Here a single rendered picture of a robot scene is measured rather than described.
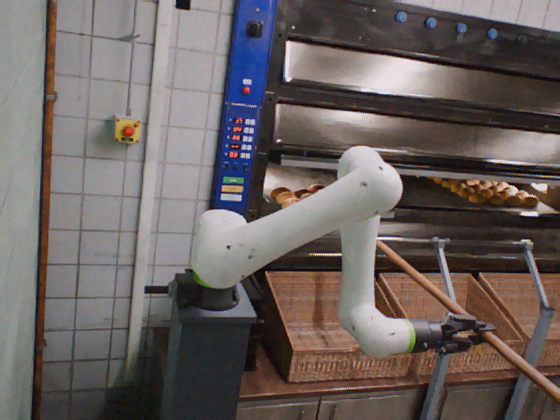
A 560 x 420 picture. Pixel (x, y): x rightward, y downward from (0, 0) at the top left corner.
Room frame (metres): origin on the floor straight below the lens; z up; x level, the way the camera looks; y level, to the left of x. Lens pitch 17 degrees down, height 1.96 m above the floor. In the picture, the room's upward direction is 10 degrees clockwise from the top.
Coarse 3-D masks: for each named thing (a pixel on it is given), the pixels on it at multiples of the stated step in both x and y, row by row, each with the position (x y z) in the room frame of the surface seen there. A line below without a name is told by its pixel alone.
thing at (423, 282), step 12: (384, 252) 2.07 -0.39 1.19; (396, 264) 1.98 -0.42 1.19; (408, 264) 1.94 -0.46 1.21; (420, 276) 1.86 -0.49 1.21; (432, 288) 1.78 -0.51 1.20; (444, 300) 1.71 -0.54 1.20; (456, 312) 1.65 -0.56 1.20; (480, 336) 1.54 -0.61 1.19; (492, 336) 1.51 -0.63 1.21; (504, 348) 1.45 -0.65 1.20; (516, 360) 1.40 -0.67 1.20; (528, 372) 1.36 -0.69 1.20; (540, 384) 1.32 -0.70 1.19; (552, 384) 1.30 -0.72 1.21; (552, 396) 1.28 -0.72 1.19
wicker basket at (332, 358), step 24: (264, 288) 2.46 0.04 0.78; (288, 288) 2.51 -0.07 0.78; (312, 288) 2.55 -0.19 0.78; (336, 288) 2.59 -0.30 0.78; (264, 312) 2.42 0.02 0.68; (288, 312) 2.48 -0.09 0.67; (312, 312) 2.52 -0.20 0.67; (336, 312) 2.57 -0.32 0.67; (384, 312) 2.49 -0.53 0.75; (264, 336) 2.36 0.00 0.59; (288, 336) 2.12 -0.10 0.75; (312, 336) 2.44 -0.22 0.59; (336, 336) 2.48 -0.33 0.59; (288, 360) 2.08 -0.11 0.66; (312, 360) 2.08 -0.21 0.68; (336, 360) 2.12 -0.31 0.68; (360, 360) 2.16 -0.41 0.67; (384, 360) 2.21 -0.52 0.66; (408, 360) 2.24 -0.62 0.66
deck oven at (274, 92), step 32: (288, 0) 2.48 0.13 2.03; (288, 96) 2.51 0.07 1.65; (320, 96) 2.56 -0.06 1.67; (352, 96) 2.61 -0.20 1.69; (544, 128) 3.02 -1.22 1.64; (256, 160) 2.47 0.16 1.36; (384, 160) 2.80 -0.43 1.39; (416, 160) 2.76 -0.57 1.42; (448, 160) 2.82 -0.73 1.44; (256, 192) 2.48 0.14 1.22; (480, 224) 2.93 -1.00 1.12; (512, 224) 3.01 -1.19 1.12; (544, 224) 3.09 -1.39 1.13
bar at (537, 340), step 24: (312, 240) 2.18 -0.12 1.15; (336, 240) 2.21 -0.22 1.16; (384, 240) 2.29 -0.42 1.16; (408, 240) 2.34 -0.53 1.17; (432, 240) 2.38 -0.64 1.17; (456, 240) 2.43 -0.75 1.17; (480, 240) 2.48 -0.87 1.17; (504, 240) 2.53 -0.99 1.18; (528, 240) 2.59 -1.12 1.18; (528, 264) 2.54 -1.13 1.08; (552, 312) 2.37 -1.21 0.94; (456, 336) 2.20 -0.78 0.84; (528, 360) 2.37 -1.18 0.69; (432, 384) 2.20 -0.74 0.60; (528, 384) 2.37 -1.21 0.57; (432, 408) 2.19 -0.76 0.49
